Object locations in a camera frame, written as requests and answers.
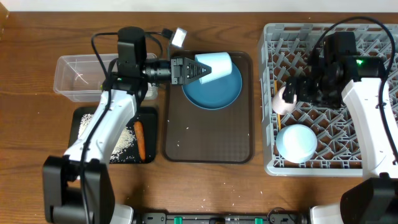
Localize light blue cup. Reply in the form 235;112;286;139
195;52;232;84

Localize dark blue plate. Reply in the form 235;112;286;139
182;63;243;110

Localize pink cup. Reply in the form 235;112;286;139
272;86;297;115

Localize wooden chopstick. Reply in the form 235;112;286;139
274;81;282;131

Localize light blue bowl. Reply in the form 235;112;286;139
275;124;318;164

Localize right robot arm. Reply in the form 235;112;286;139
272;32;397;223

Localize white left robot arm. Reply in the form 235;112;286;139
42;27;211;223

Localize grey dishwasher rack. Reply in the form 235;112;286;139
256;22;398;177

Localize brown serving tray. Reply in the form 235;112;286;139
162;52;254;164

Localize orange carrot piece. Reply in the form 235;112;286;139
134;121;146;161

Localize clear plastic bin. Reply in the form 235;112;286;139
53;52;159;103

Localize black tray bin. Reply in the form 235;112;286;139
68;106;158;164

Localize spilled rice grains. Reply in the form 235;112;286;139
78;114;136;163

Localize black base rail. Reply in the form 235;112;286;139
132;209;311;224

